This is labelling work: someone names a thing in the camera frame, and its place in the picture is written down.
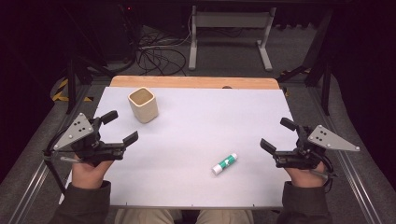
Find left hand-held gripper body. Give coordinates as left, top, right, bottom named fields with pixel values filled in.
left=52, top=112, right=128, bottom=168

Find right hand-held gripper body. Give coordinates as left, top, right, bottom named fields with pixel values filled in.
left=273, top=124, right=361, bottom=171

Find beige square cup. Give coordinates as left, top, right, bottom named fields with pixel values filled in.
left=127, top=86, right=160, bottom=125

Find green and white glue stick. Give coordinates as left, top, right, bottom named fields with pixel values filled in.
left=211, top=152, right=239, bottom=176

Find person's right hand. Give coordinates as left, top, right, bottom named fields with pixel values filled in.
left=284, top=162, right=329, bottom=189

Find person's left hand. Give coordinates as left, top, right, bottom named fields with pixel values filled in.
left=71, top=159, right=115, bottom=190

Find yellow black hazard tape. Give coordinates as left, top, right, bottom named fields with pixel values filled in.
left=50, top=77, right=94, bottom=104

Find black tripod stand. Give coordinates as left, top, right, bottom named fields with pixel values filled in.
left=61, top=6, right=117, bottom=116

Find white table mat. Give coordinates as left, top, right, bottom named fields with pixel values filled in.
left=58, top=86, right=301, bottom=209

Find black metal stand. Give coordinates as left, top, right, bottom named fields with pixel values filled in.
left=276, top=8, right=334, bottom=117

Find wooden table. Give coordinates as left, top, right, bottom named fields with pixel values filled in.
left=109, top=75, right=280, bottom=91

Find person's left leg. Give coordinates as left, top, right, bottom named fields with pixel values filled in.
left=113, top=208, right=183, bottom=224

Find person's leg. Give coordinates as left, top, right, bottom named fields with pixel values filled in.
left=113, top=208, right=183, bottom=224
left=195, top=208, right=255, bottom=224

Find person's right leg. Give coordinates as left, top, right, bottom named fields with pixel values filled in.
left=195, top=208, right=255, bottom=224

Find white metal stand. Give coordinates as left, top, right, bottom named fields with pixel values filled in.
left=188, top=5, right=278, bottom=73

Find right hand-held gripper cable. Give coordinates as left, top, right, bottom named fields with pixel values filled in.
left=311, top=151, right=339, bottom=194

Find hand-held gripper cable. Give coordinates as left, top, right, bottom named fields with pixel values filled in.
left=42, top=128, right=76, bottom=195
left=311, top=151, right=339, bottom=194

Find left hand-held gripper cable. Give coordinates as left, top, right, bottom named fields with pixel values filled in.
left=42, top=128, right=76, bottom=195

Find metal floor rail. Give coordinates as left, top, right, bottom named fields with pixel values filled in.
left=306, top=87, right=373, bottom=224
left=6, top=85, right=92, bottom=224

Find bundle of black floor cables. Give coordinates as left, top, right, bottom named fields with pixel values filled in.
left=135, top=26, right=191, bottom=77

